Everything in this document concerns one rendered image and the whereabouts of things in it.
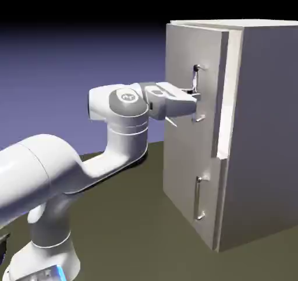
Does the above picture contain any grey cabinet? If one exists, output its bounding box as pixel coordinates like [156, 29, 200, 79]
[162, 18, 298, 253]

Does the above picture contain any small grey cabinet door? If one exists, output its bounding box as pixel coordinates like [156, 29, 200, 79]
[162, 117, 229, 253]

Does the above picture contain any silver handle of large door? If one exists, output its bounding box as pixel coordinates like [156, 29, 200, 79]
[191, 64, 207, 124]

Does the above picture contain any silver handle of small door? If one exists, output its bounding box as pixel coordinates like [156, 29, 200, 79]
[194, 175, 211, 222]

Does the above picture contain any large grey cabinet door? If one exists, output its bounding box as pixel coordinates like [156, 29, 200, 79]
[164, 23, 230, 159]

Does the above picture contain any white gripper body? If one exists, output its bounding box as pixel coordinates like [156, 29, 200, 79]
[155, 82, 198, 119]

